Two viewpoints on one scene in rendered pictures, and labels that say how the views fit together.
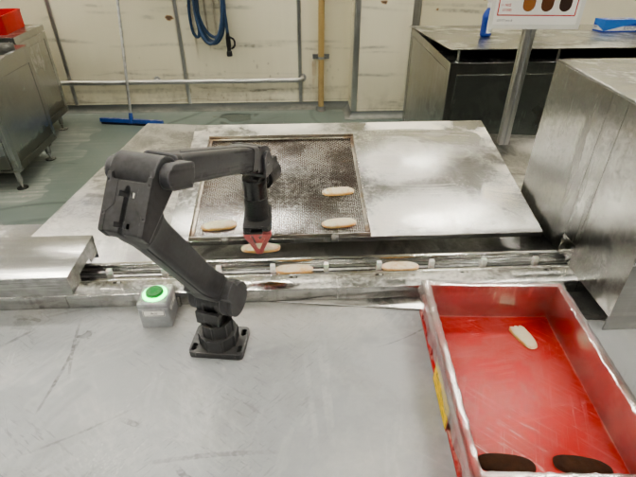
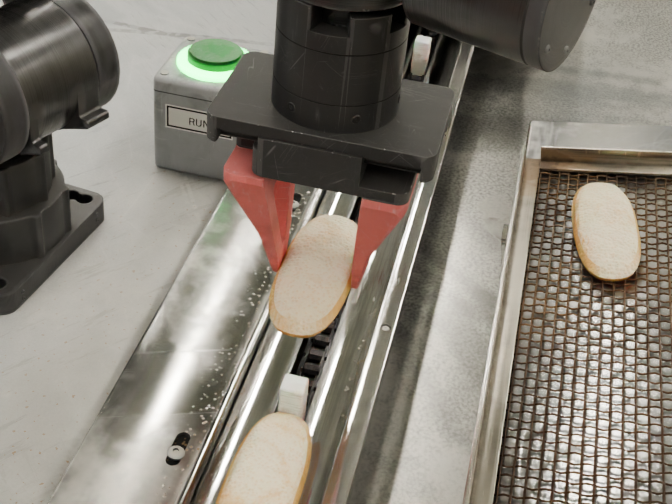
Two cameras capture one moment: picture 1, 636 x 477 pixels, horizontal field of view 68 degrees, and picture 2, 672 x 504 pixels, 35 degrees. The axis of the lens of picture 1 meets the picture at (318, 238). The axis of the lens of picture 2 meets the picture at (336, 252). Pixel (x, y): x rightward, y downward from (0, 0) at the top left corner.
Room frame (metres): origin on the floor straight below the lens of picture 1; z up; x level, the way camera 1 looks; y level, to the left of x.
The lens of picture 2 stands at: (1.06, -0.26, 1.26)
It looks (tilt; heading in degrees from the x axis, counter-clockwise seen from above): 37 degrees down; 102
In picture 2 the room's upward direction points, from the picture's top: 7 degrees clockwise
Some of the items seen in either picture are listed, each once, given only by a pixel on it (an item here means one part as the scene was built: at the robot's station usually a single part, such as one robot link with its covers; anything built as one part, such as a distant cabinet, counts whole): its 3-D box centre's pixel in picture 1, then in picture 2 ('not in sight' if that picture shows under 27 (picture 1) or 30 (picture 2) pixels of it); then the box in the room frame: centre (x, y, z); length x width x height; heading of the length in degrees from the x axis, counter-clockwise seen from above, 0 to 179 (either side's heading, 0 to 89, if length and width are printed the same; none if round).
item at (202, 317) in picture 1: (216, 298); (17, 94); (0.76, 0.22, 0.94); 0.09 x 0.05 x 0.10; 162
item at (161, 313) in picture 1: (159, 309); (217, 129); (0.83, 0.38, 0.84); 0.08 x 0.08 x 0.11; 3
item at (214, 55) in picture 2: (154, 292); (215, 60); (0.83, 0.38, 0.90); 0.04 x 0.04 x 0.02
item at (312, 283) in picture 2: (260, 247); (317, 267); (0.97, 0.14, 0.93); 0.10 x 0.04 x 0.01; 93
